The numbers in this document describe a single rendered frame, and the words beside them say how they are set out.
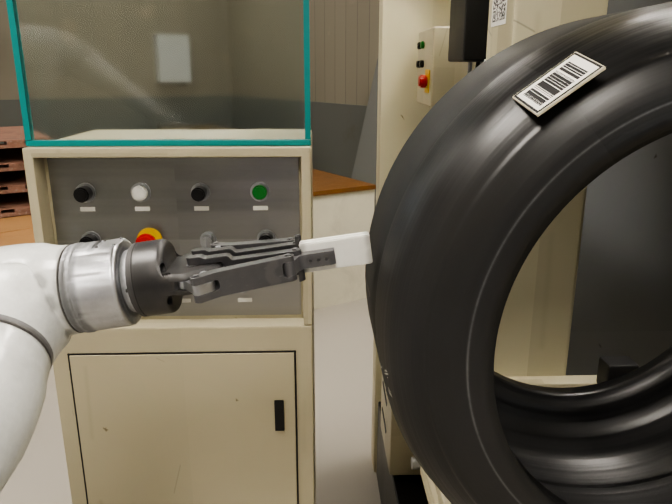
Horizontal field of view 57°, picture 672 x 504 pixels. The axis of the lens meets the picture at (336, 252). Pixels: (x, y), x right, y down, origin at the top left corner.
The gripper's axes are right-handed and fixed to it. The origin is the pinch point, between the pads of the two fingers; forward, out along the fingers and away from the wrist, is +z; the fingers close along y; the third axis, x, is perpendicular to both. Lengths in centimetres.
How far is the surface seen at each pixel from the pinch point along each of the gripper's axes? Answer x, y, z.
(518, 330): 24.6, 27.7, 25.7
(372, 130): 36, 477, 41
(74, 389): 40, 60, -60
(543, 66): -15.3, -7.3, 19.0
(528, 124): -11.1, -10.3, 16.6
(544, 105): -12.6, -11.8, 17.3
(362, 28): -51, 554, 49
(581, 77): -14.2, -11.7, 20.3
